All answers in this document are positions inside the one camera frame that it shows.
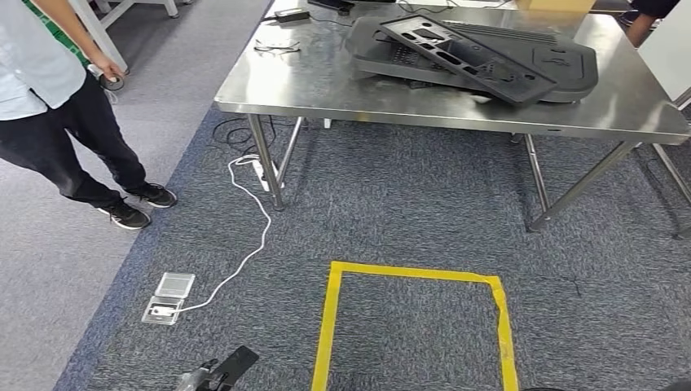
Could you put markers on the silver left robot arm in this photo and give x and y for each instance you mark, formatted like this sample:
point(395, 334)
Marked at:
point(191, 380)

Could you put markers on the person's forearm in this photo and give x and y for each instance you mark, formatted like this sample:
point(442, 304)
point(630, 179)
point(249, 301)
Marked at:
point(70, 27)

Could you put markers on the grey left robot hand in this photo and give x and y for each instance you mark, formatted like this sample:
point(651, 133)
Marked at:
point(235, 364)

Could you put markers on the person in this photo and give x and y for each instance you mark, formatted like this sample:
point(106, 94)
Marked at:
point(642, 24)
point(38, 81)

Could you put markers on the white power strip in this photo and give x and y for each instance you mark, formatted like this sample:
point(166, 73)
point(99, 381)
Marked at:
point(267, 175)

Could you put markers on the black power adapter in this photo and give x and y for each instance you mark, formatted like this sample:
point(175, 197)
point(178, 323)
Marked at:
point(291, 15)

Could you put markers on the black plastic frame part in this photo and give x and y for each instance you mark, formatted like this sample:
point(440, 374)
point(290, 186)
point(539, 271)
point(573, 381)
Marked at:
point(518, 86)

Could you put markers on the black flat phone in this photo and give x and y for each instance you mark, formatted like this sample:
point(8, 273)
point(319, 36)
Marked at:
point(329, 4)

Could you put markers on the green plastic crate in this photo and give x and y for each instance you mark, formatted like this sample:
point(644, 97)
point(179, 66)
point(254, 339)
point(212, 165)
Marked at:
point(65, 40)

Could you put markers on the person's hand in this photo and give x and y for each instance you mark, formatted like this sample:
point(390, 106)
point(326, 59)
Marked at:
point(110, 69)

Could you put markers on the thin-framed eyeglasses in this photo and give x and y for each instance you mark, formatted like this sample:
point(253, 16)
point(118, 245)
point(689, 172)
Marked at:
point(278, 48)

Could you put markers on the large black plastic cover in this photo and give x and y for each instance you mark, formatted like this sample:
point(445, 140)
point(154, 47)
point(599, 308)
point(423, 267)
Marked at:
point(572, 65)

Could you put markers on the dark tape roll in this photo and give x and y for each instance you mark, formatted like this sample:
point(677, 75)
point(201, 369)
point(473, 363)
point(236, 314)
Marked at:
point(114, 84)

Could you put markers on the stainless steel workbench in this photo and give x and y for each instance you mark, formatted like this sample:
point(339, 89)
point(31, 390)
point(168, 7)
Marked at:
point(302, 81)

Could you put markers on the brown cardboard box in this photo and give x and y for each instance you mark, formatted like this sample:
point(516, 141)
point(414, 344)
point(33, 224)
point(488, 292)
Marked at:
point(556, 5)

